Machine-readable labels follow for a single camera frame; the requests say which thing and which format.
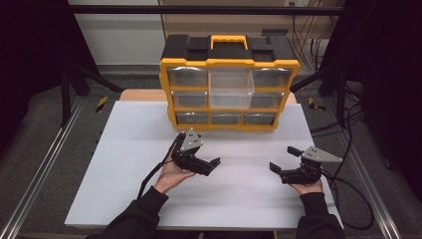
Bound person's right hand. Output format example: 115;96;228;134
289;179;324;196

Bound white cabinet panel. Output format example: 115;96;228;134
68;0;167;66

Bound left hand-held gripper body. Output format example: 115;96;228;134
170;128;209;174

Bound right hand-held gripper cable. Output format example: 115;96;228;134
319;168;375;231

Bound yellow clamp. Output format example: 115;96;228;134
95;96;109;114
308;97;326;113

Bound black curtain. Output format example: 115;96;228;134
322;0;422;200
0;0;98;153

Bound aluminium frame rail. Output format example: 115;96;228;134
319;96;404;239
0;95;87;239

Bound right yellow clamp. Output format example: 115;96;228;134
308;97;326;113

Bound hand-held gripper cable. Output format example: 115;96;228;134
136;131;187;201
319;168;375;231

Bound person's left hand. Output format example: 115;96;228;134
153;145;197;195

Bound bundle of hanging cables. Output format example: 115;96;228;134
290;14;327;71

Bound black crossbar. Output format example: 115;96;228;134
68;4;346;16

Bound clear plastic drawer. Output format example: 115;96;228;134
208;67;256;110

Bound yellow black drawer organizer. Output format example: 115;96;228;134
158;34;302;132

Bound white board sheet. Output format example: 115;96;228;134
64;100;344;231

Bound left hand-held gripper cable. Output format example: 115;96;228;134
136;131;187;201

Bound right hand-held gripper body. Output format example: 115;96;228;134
280;145;343;185

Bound black floor cables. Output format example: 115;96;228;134
310;86;366;138

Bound left yellow clamp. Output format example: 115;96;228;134
95;96;109;114

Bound wooden table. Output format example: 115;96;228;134
118;89;298;105

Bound grid of clear drawers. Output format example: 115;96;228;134
166;66;294;126

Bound black metal stand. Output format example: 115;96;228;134
290;63;349;128
59;63;123;127

